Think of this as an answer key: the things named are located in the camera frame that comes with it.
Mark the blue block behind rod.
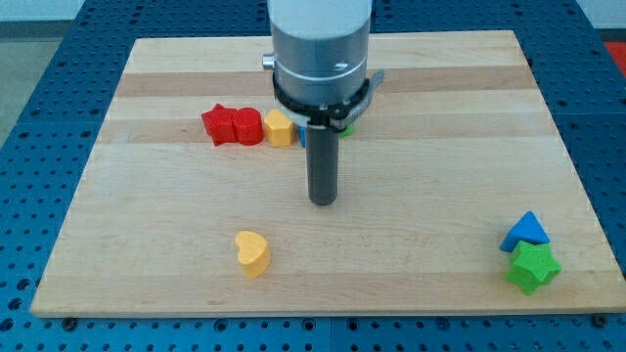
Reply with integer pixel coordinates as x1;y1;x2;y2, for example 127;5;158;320
297;126;306;148

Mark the red star block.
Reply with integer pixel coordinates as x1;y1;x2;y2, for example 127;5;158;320
201;104;238;146

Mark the yellow heart block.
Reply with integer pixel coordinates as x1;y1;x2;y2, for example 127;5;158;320
235;231;272;279

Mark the green star block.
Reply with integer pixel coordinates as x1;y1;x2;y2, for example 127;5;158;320
505;241;562;295

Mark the red cylinder block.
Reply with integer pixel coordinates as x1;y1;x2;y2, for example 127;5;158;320
233;108;264;146

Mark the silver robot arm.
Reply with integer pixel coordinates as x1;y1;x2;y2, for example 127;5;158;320
262;0;384;132

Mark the wooden board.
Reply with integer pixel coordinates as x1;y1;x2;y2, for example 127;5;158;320
31;30;625;318

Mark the blue triangle block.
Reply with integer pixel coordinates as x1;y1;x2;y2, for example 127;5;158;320
500;211;551;252

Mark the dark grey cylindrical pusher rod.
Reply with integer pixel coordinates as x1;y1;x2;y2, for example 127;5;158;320
305;128;338;206

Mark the yellow hexagon block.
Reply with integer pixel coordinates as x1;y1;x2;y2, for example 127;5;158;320
263;110;295;148

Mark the blue perforated metal table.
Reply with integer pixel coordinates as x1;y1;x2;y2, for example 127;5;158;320
1;0;625;351

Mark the green block behind rod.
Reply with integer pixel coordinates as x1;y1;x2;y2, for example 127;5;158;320
339;124;354;138

